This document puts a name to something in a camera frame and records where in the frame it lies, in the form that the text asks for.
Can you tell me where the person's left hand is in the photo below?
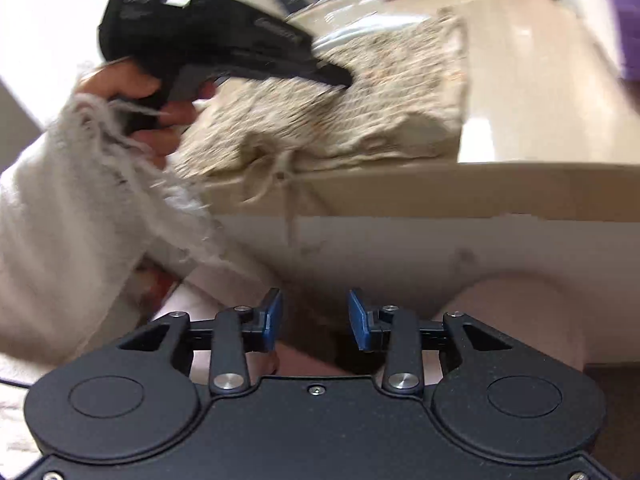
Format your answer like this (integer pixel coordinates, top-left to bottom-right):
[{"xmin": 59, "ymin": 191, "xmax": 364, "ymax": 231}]
[{"xmin": 79, "ymin": 57, "xmax": 217, "ymax": 167}]

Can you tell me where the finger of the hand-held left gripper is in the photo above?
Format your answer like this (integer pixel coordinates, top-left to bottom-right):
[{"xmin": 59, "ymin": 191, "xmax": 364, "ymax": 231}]
[{"xmin": 312, "ymin": 57, "xmax": 353, "ymax": 91}]

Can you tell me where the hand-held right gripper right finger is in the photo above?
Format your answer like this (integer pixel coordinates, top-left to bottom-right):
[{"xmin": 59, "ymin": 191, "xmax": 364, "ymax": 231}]
[{"xmin": 348, "ymin": 288, "xmax": 517, "ymax": 394}]

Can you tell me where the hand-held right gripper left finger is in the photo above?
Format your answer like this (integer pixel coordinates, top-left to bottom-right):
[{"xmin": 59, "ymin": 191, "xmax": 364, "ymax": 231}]
[{"xmin": 117, "ymin": 288, "xmax": 284, "ymax": 395}]

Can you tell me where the beige floral cloth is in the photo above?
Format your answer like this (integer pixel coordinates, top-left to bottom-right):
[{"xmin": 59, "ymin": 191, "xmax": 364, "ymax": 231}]
[{"xmin": 170, "ymin": 7, "xmax": 474, "ymax": 257}]

